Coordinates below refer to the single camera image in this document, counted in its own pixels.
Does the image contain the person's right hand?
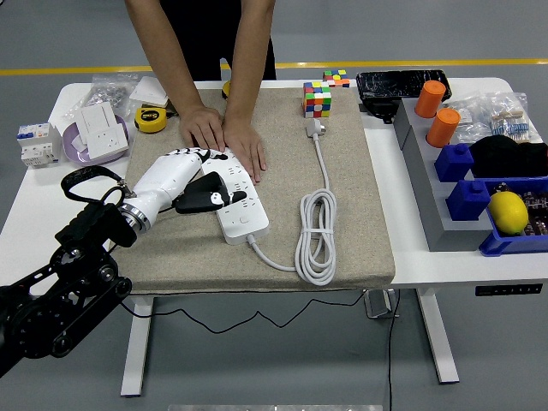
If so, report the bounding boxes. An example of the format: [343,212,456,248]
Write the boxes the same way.
[178,104,227,153]

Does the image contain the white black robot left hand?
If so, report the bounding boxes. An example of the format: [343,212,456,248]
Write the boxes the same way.
[127,146,248,222]

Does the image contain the person's left hand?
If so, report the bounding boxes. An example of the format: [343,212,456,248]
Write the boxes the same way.
[222,116,267,184]

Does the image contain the black power adapter plug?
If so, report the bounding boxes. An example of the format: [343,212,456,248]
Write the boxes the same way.
[183,170,227,202]

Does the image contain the white power strip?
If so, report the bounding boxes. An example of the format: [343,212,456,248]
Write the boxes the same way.
[200,147,271,246]

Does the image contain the thin black adapter cord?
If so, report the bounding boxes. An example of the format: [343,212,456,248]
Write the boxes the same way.
[121,204,369,336]

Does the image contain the round yellow tape measure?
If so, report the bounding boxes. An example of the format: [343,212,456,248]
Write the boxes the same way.
[134,106,177,134]

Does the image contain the large colourful puzzle cube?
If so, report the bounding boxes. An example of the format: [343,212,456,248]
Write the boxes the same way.
[302,80,333,119]

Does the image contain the grey-brown fabric mat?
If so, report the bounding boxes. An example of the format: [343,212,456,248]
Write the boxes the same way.
[111,87,396,296]

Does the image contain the person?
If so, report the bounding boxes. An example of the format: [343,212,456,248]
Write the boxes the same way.
[160,0,277,81]

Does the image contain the purple bowl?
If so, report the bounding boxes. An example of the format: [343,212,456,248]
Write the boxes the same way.
[62,113,130,168]

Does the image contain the clear bag of screws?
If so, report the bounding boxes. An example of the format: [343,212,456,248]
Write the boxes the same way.
[62,73,140,121]

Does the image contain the small colourful puzzle cube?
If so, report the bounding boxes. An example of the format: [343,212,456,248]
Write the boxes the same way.
[322,69,350,88]

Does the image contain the white circuit breaker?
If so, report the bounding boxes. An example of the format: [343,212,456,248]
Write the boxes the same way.
[15,122,63,170]

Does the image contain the black charger block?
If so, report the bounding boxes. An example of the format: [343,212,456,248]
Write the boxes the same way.
[360,98,403,125]

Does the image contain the black plastic tray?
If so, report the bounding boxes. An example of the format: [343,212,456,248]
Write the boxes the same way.
[355,68,451,104]

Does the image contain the white table leg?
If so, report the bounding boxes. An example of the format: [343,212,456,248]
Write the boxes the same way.
[119,295,155,397]
[415,287,461,384]

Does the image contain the orange cylinder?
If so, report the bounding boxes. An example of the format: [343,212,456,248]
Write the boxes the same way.
[426,107,462,149]
[414,80,447,120]

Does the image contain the grey stepped block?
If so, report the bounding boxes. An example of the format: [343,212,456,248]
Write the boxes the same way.
[392,97,493,253]

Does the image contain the blue plastic block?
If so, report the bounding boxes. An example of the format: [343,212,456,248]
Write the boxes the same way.
[445,179,491,223]
[434,143,475,183]

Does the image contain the silver box under table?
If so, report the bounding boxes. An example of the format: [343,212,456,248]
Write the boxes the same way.
[362,289,400,320]

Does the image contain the clear bag of small parts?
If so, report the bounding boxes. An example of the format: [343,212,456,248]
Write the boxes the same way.
[443,96,493,145]

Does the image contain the black cloth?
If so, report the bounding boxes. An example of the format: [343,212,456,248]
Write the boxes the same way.
[468,134,548,179]

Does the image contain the clear bag of resistors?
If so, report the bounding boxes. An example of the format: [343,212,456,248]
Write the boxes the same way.
[483,91,541,145]

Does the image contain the yellow lemon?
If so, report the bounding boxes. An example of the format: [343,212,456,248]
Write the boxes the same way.
[487,191,530,235]

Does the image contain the blue plastic bin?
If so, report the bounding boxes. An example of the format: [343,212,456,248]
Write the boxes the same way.
[470,169,548,258]

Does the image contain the dark circuit boards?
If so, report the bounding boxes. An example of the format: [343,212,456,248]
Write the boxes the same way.
[491,182,548,237]

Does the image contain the black table control panel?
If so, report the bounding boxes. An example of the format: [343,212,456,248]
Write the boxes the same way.
[474,283,544,297]

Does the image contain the white wall switch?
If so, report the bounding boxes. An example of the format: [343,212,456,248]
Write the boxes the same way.
[128,75,172,108]

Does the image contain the white wall socket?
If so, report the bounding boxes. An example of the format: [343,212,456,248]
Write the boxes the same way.
[85,124,130,159]

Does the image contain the white power strip cord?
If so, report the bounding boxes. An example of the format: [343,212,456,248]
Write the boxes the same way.
[245,118,338,287]

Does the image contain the white switch panel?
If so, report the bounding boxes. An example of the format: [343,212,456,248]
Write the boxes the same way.
[80,101,119,145]

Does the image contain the black hanging cable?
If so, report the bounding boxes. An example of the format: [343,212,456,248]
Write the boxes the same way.
[386,289,402,411]

